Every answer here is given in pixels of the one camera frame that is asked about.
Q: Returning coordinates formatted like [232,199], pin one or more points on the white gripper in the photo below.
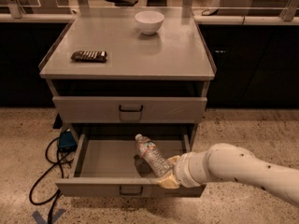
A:
[181,171]

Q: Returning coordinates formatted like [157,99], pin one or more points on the clear plastic water bottle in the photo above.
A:
[149,151]

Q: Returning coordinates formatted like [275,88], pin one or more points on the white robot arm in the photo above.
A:
[227,163]

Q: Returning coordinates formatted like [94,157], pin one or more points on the open grey middle drawer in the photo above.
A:
[106,162]

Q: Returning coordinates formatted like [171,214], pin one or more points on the grey metal drawer cabinet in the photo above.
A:
[173,62]

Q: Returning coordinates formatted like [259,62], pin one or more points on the closed grey upper drawer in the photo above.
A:
[87,109]

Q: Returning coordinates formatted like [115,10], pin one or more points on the blue power box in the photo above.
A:
[66,142]

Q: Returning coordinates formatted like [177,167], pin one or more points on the dark striped snack bar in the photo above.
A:
[88,56]

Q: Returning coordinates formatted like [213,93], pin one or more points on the white ceramic bowl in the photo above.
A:
[149,22]

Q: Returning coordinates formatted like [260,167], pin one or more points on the black office chair seat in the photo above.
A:
[123,3]

